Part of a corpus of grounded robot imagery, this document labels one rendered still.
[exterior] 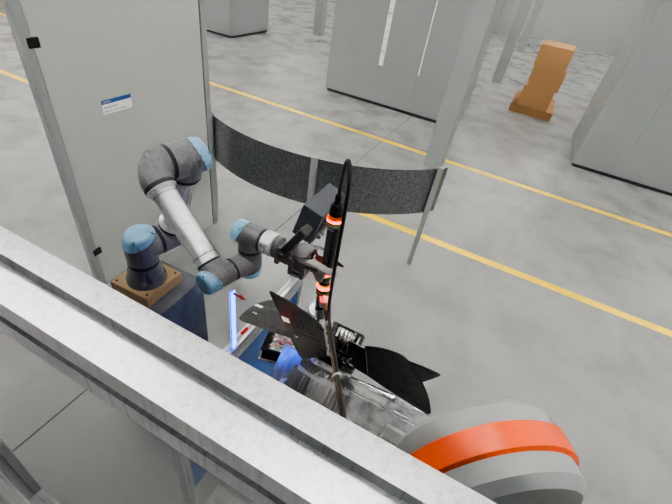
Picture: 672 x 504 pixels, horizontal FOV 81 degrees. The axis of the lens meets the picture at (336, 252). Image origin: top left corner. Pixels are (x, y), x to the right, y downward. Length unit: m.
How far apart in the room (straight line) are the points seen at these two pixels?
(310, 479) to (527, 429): 0.21
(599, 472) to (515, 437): 2.74
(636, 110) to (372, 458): 6.84
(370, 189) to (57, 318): 2.86
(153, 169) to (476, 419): 1.12
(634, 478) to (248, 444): 3.07
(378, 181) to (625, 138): 4.67
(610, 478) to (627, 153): 4.99
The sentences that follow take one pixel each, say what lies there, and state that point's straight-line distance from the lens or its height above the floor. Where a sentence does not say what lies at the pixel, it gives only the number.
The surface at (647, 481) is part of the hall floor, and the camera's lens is 3.26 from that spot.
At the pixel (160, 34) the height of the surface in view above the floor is 1.61.
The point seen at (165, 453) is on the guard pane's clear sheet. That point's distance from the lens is 0.34.
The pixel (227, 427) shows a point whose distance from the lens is 0.20.
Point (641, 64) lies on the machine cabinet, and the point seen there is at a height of 1.49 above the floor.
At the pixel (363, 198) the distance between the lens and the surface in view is 3.08.
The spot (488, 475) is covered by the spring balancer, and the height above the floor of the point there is 1.95.
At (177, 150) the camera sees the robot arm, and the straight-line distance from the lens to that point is 1.34.
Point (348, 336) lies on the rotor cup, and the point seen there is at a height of 1.25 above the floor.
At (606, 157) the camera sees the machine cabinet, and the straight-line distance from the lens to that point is 7.11.
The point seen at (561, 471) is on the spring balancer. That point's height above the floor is 1.95.
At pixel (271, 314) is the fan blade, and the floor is 1.18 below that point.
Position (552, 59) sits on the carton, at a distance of 8.88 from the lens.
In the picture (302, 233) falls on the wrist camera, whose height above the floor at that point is 1.59.
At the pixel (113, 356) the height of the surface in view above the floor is 2.05.
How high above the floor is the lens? 2.23
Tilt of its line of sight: 38 degrees down
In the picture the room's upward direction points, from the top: 10 degrees clockwise
